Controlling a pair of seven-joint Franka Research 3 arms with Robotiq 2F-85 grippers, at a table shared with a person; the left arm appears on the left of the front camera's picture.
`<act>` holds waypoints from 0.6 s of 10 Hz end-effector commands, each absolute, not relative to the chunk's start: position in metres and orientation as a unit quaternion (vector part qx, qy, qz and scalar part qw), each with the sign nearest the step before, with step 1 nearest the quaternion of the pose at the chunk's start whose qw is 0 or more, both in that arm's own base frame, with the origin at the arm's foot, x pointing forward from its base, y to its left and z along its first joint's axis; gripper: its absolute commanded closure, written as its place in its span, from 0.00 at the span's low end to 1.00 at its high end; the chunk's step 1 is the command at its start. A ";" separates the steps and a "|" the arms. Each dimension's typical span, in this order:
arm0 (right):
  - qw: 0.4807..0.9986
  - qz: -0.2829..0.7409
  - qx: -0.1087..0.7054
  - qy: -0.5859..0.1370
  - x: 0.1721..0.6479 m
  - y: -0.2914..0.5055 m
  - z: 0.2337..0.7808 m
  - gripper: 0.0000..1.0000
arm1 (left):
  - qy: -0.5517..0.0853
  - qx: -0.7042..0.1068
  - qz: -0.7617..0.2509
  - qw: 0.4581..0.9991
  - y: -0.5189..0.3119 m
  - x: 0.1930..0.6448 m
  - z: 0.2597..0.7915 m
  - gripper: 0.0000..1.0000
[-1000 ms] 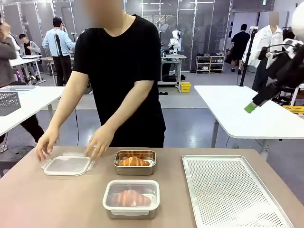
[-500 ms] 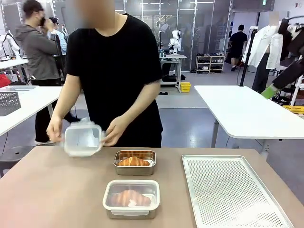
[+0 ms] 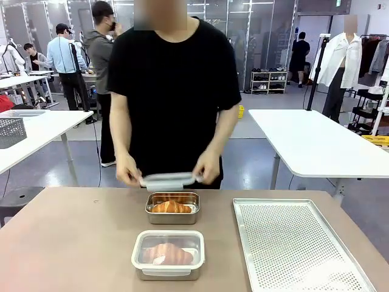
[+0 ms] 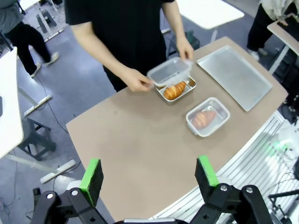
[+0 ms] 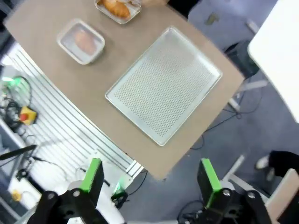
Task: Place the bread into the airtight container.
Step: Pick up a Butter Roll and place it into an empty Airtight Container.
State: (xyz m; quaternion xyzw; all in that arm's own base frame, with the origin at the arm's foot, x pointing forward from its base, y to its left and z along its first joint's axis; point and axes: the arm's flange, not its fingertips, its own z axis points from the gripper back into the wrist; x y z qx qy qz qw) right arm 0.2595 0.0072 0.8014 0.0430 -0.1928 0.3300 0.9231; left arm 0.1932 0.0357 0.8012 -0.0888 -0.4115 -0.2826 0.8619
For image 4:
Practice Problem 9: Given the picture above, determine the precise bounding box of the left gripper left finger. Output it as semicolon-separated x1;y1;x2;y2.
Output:
29;158;117;224

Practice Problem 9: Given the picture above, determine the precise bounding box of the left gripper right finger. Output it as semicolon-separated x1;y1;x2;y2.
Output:
191;154;274;224

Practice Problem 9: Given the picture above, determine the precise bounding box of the golden brown croissant bread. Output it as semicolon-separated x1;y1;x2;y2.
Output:
163;81;187;101
192;110;217;129

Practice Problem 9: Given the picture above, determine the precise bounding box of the translucent plastic container lid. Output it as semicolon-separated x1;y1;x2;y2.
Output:
185;97;231;138
146;56;194;89

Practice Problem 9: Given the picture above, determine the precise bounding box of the person's left forearm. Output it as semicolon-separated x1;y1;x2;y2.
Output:
161;0;188;45

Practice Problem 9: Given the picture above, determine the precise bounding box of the person's right forearm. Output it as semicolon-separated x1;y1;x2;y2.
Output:
71;22;131;81

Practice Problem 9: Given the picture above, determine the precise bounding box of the rectangular stainless steel container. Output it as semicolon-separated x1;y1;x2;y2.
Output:
185;97;231;138
155;74;197;104

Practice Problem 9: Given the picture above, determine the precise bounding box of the person's right hand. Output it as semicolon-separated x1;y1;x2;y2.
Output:
120;67;157;92

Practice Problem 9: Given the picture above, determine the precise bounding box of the person's left hand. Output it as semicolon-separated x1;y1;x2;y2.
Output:
175;36;195;62

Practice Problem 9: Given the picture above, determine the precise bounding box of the black metal stool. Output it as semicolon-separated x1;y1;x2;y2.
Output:
16;117;57;162

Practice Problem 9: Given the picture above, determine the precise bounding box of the perforated metal baking tray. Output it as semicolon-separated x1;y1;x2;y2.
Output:
196;44;274;112

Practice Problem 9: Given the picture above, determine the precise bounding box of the dark green crate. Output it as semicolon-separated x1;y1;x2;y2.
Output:
186;29;201;51

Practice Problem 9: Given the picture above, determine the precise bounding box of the walking person in black trousers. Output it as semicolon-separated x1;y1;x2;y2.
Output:
0;0;61;78

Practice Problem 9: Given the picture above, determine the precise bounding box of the person in black t-shirt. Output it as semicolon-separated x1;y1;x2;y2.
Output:
64;0;181;92

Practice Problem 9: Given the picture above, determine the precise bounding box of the standing person in black trousers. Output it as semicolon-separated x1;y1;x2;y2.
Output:
246;0;299;62

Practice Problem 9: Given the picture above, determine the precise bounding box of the small brown side table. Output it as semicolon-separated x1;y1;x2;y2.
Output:
267;19;299;75

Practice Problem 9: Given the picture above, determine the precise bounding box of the grey step stool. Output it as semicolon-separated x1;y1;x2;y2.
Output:
36;11;57;34

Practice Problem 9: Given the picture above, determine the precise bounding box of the plain white table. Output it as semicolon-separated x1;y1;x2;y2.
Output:
174;0;245;43

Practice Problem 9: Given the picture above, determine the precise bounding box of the white slatted robot base frame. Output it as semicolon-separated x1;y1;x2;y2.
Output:
151;109;299;224

